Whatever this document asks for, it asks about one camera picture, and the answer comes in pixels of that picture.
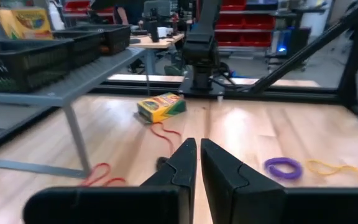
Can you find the black aluminium table frame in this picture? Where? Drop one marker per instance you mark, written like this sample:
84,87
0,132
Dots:
291,95

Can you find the red bin shelving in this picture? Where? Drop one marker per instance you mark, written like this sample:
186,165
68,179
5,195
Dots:
244,25

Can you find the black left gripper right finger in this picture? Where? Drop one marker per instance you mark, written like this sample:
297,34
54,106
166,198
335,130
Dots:
228,193

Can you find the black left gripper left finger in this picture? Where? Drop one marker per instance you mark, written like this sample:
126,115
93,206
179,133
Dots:
182,168

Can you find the grey perforated metal shelf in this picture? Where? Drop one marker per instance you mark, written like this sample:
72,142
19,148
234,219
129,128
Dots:
82,81

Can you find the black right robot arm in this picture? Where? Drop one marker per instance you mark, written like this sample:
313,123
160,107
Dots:
201,46

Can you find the black slotted plastic basket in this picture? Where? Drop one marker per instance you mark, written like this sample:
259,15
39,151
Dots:
117,39
84,49
20,71

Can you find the background wooden work table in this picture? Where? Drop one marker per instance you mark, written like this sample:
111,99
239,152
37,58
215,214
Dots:
157,42

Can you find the red rubber band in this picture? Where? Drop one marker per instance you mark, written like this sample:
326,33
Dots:
115,180
160,134

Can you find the yellow rubber band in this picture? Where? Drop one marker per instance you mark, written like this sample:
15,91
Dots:
311,166

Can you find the yellow green crayon box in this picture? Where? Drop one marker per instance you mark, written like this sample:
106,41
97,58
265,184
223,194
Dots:
30,23
160,109

